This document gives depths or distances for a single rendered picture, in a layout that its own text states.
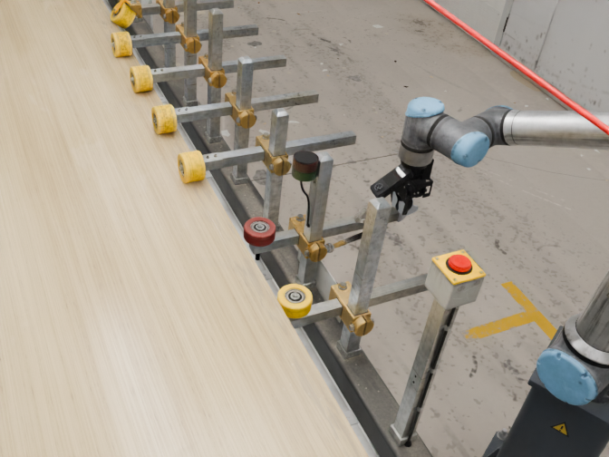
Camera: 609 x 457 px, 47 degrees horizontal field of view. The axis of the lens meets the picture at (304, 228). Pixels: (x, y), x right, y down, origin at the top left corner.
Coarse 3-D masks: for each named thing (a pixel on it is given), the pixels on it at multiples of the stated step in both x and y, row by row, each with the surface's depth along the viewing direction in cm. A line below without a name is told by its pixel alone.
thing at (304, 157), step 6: (294, 156) 160; (300, 156) 160; (306, 156) 160; (312, 156) 161; (300, 162) 158; (306, 162) 158; (312, 162) 159; (312, 180) 166; (306, 198) 168; (306, 222) 174
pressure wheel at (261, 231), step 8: (248, 224) 174; (256, 224) 175; (264, 224) 175; (272, 224) 175; (248, 232) 171; (256, 232) 172; (264, 232) 172; (272, 232) 172; (248, 240) 172; (256, 240) 171; (264, 240) 172; (272, 240) 174; (256, 256) 179
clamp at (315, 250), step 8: (296, 216) 184; (304, 216) 184; (296, 224) 181; (304, 240) 177; (320, 240) 177; (304, 248) 178; (312, 248) 176; (320, 248) 176; (304, 256) 179; (312, 256) 176; (320, 256) 177
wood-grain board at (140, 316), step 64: (0, 0) 260; (64, 0) 266; (0, 64) 223; (64, 64) 228; (128, 64) 232; (0, 128) 196; (64, 128) 199; (128, 128) 203; (0, 192) 174; (64, 192) 177; (128, 192) 180; (192, 192) 182; (0, 256) 157; (64, 256) 159; (128, 256) 161; (192, 256) 164; (0, 320) 143; (64, 320) 145; (128, 320) 146; (192, 320) 148; (256, 320) 150; (0, 384) 131; (64, 384) 132; (128, 384) 134; (192, 384) 135; (256, 384) 137; (320, 384) 139; (0, 448) 121; (64, 448) 122; (128, 448) 124; (192, 448) 125; (256, 448) 126; (320, 448) 128
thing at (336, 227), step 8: (392, 208) 193; (352, 216) 188; (392, 216) 191; (328, 224) 184; (336, 224) 185; (344, 224) 185; (352, 224) 186; (360, 224) 187; (280, 232) 180; (288, 232) 180; (296, 232) 180; (328, 232) 184; (336, 232) 185; (344, 232) 187; (280, 240) 178; (288, 240) 179; (296, 240) 181; (256, 248) 176; (264, 248) 177; (272, 248) 178
